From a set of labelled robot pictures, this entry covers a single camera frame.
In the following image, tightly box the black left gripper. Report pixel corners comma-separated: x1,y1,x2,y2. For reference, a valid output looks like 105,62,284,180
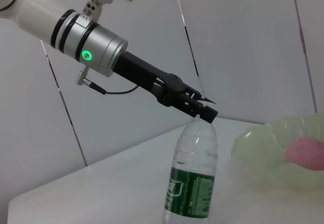
114,51,219,124

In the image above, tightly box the clear water bottle green label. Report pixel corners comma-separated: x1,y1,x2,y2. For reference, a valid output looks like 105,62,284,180
161,119,219,224

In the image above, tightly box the pink peach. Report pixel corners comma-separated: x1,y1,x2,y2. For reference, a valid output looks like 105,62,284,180
285,137,324,171

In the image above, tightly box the green glass fruit plate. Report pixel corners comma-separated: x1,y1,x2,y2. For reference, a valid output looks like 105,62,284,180
230,114,324,192

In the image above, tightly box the left arm cable with connector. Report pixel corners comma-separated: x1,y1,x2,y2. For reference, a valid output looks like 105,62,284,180
74,66,139,96

